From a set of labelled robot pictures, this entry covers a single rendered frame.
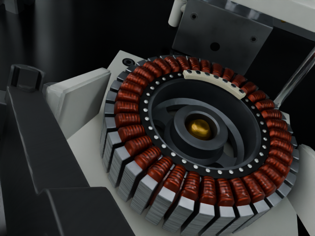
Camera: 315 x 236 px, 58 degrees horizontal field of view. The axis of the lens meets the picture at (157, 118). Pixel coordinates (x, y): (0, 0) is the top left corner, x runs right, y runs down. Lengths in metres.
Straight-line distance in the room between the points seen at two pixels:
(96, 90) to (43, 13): 0.15
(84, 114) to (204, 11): 0.15
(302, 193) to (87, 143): 0.12
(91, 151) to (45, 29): 0.14
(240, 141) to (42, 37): 0.18
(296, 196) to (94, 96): 0.12
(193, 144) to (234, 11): 0.14
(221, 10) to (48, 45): 0.15
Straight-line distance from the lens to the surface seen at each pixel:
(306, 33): 0.42
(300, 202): 0.17
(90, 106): 0.16
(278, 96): 0.24
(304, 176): 0.18
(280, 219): 0.19
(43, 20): 0.29
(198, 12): 0.26
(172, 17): 0.28
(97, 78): 0.15
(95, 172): 0.16
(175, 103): 0.19
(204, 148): 0.16
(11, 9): 0.30
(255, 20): 0.26
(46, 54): 0.25
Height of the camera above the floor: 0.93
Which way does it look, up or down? 47 degrees down
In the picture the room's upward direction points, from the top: 21 degrees clockwise
